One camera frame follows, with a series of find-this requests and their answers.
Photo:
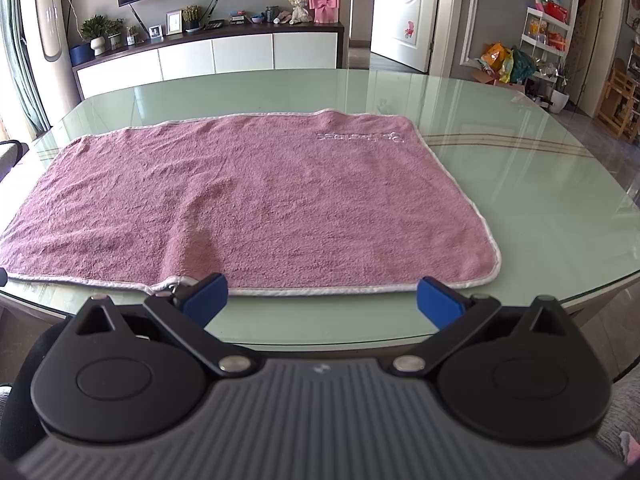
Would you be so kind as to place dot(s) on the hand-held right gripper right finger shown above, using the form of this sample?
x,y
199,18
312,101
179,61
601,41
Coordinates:
x,y
437,305

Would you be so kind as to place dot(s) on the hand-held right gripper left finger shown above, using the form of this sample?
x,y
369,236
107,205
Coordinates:
x,y
205,297

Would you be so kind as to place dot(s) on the pink towel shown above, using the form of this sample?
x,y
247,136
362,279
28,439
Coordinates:
x,y
250,200

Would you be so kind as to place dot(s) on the grey knit fabric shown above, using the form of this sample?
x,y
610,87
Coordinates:
x,y
622,410

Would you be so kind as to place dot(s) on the white floor pot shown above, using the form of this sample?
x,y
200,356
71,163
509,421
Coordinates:
x,y
560,100

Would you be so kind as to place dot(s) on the white sideboard cabinet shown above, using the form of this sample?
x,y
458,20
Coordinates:
x,y
240,52

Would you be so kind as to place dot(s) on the orange plastic bag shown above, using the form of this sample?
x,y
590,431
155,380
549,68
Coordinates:
x,y
497,60

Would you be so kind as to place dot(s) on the green plastic bag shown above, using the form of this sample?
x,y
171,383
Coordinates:
x,y
524,66

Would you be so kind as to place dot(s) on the beige tower air conditioner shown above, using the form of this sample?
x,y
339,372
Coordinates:
x,y
55,75

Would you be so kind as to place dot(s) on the wooden chair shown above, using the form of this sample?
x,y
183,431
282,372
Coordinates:
x,y
620,105

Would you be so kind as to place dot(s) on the small potted plant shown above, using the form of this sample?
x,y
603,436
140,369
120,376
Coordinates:
x,y
132,36

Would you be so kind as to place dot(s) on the blue pot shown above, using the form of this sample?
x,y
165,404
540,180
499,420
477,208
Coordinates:
x,y
80,55

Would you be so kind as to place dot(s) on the black calculator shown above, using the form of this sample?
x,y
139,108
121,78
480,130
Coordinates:
x,y
215,24

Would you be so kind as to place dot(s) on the plant in grey pot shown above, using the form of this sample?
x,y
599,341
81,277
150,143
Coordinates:
x,y
115,35

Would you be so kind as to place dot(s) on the green plant in dark bowl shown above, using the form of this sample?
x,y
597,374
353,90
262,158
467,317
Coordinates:
x,y
191,17

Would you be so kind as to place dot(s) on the stack of books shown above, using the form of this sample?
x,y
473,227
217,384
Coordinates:
x,y
238,17

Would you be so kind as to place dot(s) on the blue bowl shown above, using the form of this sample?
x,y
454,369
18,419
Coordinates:
x,y
257,19

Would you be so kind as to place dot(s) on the plant in white pot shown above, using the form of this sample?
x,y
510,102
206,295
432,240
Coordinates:
x,y
94,35

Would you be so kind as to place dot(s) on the glass jar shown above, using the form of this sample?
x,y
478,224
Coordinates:
x,y
272,14

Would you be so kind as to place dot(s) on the white door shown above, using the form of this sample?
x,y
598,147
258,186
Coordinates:
x,y
405,10

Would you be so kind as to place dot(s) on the white shelf rack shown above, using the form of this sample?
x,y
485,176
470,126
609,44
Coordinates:
x,y
545,25

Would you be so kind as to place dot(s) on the teal curtain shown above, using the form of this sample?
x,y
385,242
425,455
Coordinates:
x,y
20,60

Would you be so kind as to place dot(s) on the plush doll bouquet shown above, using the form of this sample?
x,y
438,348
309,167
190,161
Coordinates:
x,y
300,5

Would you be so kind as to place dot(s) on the pink gift box with bow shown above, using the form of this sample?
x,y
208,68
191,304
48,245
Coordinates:
x,y
325,2

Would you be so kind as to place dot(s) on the small dark photo frame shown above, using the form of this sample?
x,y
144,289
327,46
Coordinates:
x,y
155,32

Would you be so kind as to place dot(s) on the white photo frame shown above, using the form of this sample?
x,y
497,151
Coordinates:
x,y
174,22

